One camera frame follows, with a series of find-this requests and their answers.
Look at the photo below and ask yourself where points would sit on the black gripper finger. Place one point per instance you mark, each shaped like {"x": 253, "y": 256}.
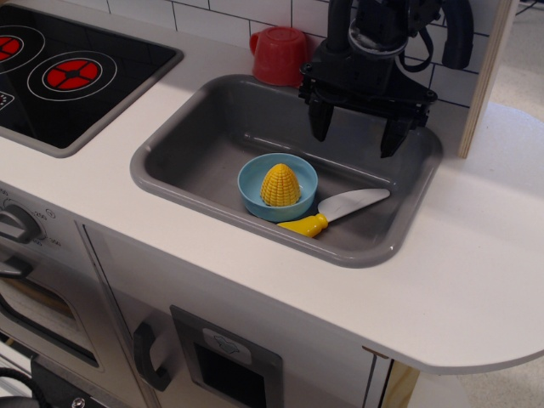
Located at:
{"x": 395, "y": 132}
{"x": 320, "y": 116}

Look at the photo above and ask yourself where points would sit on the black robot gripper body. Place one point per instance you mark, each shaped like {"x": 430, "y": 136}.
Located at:
{"x": 357, "y": 82}

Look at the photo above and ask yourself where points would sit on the yellow toy corn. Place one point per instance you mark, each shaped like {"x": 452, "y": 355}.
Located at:
{"x": 280, "y": 187}

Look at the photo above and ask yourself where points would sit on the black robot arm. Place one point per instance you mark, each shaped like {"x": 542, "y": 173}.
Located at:
{"x": 357, "y": 68}

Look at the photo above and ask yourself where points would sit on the grey toy sink basin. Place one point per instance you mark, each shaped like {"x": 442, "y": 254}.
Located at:
{"x": 194, "y": 159}

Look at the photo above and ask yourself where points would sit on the light blue plastic bowl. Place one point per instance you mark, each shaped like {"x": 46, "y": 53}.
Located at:
{"x": 250, "y": 179}

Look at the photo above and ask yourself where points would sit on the red plastic cup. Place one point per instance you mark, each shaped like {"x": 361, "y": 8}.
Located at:
{"x": 278, "y": 53}

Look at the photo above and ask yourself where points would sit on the black toy faucet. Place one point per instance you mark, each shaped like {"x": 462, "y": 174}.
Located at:
{"x": 457, "y": 30}

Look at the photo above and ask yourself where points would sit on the wooden side panel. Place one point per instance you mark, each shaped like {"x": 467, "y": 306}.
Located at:
{"x": 500, "y": 30}

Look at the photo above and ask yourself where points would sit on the black toy stove top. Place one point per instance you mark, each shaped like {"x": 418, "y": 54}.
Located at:
{"x": 63, "y": 82}

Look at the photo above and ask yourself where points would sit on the grey dispenser panel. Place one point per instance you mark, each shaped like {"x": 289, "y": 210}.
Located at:
{"x": 230, "y": 366}

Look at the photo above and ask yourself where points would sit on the grey oven knob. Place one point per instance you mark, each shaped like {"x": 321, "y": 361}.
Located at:
{"x": 18, "y": 225}

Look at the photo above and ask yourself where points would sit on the toy oven door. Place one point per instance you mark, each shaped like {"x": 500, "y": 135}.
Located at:
{"x": 58, "y": 311}

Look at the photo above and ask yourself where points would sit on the yellow handled toy spatula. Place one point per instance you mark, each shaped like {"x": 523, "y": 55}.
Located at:
{"x": 334, "y": 208}

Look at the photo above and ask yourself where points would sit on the dark grey cabinet handle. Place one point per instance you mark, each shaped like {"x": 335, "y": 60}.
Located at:
{"x": 143, "y": 340}

